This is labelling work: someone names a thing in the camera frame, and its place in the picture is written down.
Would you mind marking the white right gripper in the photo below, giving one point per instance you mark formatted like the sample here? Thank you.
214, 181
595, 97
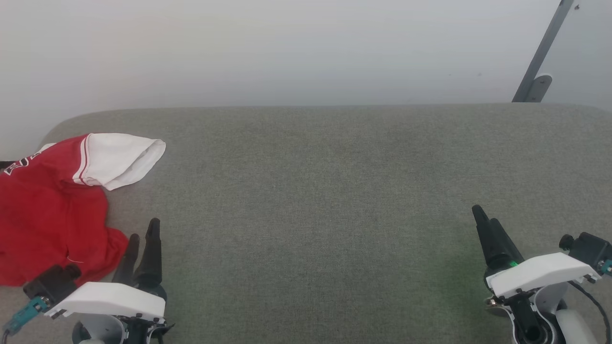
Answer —
535, 274

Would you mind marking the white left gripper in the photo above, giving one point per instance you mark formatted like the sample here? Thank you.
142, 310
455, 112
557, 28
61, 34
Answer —
107, 298

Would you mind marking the red Bulls basketball jersey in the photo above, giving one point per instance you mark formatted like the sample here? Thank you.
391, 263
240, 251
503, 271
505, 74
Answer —
48, 210

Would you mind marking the grey metal pole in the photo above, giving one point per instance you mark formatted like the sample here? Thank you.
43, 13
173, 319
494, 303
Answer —
542, 50

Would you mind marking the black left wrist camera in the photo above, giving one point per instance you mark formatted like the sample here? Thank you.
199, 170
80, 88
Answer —
48, 284

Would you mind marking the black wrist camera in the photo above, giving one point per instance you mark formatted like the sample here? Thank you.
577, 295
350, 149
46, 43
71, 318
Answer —
588, 251
48, 284

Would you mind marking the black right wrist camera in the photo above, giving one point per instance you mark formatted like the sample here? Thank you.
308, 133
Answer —
588, 251

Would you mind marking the white pole bracket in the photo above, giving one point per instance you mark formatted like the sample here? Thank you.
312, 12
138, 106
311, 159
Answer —
541, 86

